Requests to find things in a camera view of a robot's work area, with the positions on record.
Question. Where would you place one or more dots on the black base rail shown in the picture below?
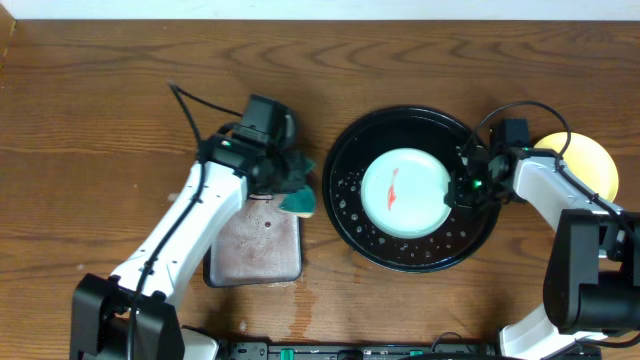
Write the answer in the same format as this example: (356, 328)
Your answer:
(260, 349)

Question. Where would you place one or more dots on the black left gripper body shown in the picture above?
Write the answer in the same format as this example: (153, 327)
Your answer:
(290, 175)

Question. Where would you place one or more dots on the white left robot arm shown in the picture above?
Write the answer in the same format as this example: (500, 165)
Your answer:
(132, 314)

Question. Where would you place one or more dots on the black round tray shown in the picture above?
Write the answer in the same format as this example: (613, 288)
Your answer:
(374, 134)

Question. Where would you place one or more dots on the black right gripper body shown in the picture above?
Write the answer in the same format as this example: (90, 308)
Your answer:
(469, 192)

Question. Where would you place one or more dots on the green and yellow sponge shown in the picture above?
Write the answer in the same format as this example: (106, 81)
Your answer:
(302, 202)

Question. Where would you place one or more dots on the yellow plate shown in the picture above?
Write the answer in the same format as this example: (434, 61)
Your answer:
(593, 165)

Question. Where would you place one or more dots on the mint plate with long stain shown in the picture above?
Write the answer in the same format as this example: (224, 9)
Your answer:
(402, 193)

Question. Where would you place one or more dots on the black rectangular soapy tray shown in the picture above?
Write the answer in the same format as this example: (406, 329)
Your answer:
(259, 245)

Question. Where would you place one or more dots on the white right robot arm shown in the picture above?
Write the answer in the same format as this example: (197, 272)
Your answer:
(591, 285)

